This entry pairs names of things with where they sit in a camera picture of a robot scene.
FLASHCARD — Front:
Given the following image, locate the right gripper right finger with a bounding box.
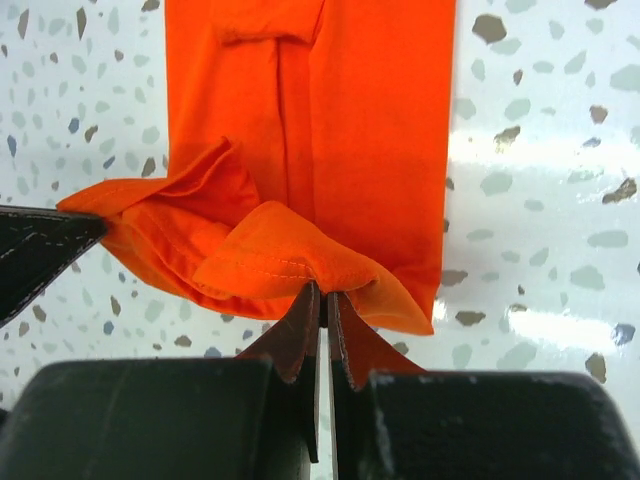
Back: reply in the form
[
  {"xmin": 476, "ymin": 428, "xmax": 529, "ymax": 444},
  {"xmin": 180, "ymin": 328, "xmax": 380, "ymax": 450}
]
[{"xmin": 327, "ymin": 293, "xmax": 639, "ymax": 479}]

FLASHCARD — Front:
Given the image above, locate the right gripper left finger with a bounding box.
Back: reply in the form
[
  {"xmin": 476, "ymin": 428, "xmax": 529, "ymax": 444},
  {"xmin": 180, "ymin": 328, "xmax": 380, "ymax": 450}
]
[{"xmin": 1, "ymin": 283, "xmax": 321, "ymax": 479}]

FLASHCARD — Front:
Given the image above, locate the orange t shirt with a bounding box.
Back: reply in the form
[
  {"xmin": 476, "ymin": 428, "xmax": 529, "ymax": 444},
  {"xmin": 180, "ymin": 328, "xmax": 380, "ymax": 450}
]
[{"xmin": 59, "ymin": 1, "xmax": 456, "ymax": 335}]

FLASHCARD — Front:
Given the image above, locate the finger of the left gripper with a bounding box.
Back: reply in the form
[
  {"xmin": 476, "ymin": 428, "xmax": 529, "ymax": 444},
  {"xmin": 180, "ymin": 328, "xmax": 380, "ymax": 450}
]
[{"xmin": 1, "ymin": 206, "xmax": 107, "ymax": 325}]

